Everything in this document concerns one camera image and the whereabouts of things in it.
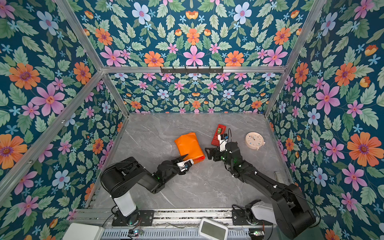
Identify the white stapler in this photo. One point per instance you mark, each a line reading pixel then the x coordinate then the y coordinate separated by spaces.
pixel 278 177

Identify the red tape dispenser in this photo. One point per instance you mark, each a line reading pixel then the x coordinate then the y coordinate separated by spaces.
pixel 219 131

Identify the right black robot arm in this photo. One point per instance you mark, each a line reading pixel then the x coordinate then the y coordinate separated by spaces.
pixel 288 209

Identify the white box device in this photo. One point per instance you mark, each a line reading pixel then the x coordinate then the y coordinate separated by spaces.
pixel 83 232

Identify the black hook rail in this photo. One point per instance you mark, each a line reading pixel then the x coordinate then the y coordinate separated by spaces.
pixel 190 70

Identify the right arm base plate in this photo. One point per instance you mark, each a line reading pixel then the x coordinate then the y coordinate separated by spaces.
pixel 242 217

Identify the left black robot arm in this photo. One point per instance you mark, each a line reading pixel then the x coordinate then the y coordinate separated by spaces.
pixel 119 178

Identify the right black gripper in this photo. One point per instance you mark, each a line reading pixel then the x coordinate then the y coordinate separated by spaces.
pixel 216 151

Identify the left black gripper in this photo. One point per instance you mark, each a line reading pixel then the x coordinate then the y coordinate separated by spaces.
pixel 178 159

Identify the pink round alarm clock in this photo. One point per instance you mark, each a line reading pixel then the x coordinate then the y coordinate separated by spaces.
pixel 254 141

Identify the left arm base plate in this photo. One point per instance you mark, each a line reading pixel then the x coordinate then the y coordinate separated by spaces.
pixel 136 218

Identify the yellow orange wrapping paper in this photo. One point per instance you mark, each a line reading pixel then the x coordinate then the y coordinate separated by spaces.
pixel 189 145

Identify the white timer display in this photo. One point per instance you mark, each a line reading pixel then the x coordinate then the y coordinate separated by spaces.
pixel 212 230

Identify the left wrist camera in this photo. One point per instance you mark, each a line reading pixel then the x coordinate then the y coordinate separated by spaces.
pixel 185 166

